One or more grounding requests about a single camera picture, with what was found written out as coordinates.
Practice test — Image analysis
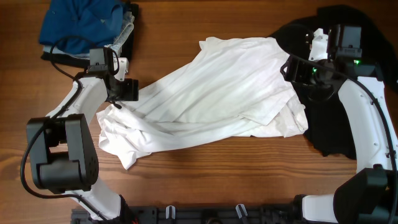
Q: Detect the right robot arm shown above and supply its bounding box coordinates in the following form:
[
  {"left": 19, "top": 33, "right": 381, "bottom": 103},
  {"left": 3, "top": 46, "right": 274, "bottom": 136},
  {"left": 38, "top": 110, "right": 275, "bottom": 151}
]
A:
[{"left": 280, "top": 55, "right": 397, "bottom": 223}]

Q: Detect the white t-shirt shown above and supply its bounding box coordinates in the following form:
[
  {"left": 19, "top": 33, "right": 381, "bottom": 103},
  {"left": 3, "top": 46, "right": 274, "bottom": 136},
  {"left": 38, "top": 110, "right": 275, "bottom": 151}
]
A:
[{"left": 97, "top": 37, "right": 308, "bottom": 169}]

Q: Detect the folded light denim garment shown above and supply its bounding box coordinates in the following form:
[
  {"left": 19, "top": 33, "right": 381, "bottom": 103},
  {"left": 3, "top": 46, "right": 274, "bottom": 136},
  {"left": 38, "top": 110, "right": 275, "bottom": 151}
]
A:
[{"left": 53, "top": 11, "right": 135, "bottom": 60}]

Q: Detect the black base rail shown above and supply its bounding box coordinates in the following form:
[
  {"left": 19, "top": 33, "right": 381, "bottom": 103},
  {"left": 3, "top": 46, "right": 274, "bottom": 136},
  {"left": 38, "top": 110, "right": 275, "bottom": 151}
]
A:
[{"left": 70, "top": 203, "right": 343, "bottom": 224}]

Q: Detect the folded black garment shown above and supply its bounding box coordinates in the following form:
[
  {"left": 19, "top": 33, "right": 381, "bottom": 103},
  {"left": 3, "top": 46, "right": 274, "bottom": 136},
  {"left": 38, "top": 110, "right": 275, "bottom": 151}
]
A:
[{"left": 39, "top": 0, "right": 139, "bottom": 68}]

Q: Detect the black t-shirt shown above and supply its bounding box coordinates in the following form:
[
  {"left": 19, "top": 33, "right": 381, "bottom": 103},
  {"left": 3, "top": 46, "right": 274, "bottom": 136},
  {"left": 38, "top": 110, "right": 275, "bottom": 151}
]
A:
[{"left": 271, "top": 5, "right": 397, "bottom": 159}]

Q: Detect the folded blue shirt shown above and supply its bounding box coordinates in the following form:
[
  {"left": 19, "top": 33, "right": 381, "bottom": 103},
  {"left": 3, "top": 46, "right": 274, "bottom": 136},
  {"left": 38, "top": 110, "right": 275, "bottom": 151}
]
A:
[{"left": 39, "top": 0, "right": 125, "bottom": 54}]

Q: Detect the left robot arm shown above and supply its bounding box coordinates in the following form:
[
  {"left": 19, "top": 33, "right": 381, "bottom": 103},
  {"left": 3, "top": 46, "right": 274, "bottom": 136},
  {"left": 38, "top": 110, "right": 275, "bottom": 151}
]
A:
[{"left": 20, "top": 77, "right": 139, "bottom": 223}]

